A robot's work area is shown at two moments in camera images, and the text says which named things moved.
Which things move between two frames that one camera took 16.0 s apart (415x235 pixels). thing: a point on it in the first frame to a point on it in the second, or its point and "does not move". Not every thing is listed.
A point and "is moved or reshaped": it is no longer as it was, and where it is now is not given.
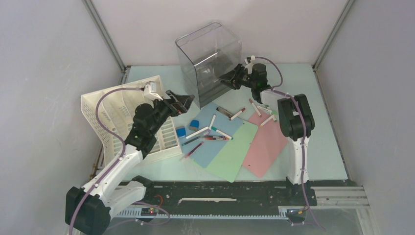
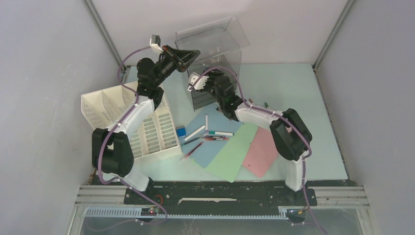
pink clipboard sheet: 268,142 does not move
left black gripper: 177,105 to 180,59
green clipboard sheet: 229,159 does not move
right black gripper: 232,78 to 215,72
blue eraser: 181,132 does not move
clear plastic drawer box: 205,55 is moved or reshaped
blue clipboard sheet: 205,131 does not move
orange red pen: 216,139 does not move
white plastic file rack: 110,112 does not move
